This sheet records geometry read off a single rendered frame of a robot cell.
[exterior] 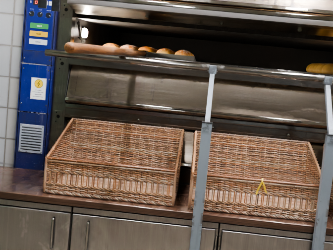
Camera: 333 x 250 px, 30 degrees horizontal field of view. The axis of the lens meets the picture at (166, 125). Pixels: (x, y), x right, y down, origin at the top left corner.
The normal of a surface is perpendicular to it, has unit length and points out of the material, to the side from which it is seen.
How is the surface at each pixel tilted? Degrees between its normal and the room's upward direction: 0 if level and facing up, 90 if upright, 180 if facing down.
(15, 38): 90
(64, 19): 90
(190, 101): 70
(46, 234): 90
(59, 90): 90
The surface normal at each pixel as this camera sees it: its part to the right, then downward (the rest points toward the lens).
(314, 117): -0.04, -0.25
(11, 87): -0.07, 0.10
